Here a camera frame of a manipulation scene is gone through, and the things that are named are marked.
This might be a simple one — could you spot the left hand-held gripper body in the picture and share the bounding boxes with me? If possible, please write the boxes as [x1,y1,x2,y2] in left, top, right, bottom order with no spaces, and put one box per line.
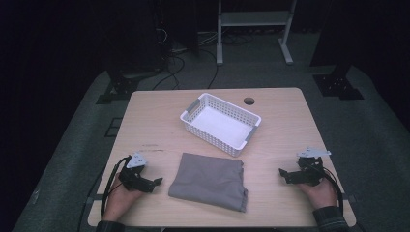
[117,152,157,194]

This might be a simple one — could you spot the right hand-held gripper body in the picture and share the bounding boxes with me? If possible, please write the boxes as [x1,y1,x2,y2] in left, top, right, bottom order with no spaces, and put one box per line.
[288,147,333,188]

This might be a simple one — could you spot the grey cloth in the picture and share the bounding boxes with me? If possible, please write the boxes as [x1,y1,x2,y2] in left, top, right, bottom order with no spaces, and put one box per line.
[167,152,249,214]

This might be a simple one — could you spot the white plastic basket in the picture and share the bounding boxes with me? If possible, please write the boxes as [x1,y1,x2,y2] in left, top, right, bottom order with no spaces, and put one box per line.
[179,92,262,159]

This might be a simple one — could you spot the person's right hand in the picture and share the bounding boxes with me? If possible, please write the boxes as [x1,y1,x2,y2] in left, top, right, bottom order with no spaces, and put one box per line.
[297,178,339,211]

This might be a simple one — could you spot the person's left hand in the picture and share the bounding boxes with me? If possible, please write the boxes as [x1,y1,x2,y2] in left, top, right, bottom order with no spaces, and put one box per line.
[102,181,145,223]

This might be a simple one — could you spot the dark floor outlet box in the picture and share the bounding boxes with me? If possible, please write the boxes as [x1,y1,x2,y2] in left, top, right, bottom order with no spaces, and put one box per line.
[103,117,124,138]

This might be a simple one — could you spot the black stand base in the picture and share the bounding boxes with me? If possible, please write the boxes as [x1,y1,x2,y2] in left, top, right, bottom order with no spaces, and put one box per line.
[95,62,163,105]
[309,0,366,102]

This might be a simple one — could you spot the black floor cables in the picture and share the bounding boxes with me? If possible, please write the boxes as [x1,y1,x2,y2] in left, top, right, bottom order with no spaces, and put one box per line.
[151,27,255,91]

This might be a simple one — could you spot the white metal stand frame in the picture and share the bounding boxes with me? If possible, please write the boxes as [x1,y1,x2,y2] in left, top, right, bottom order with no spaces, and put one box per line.
[216,0,298,67]

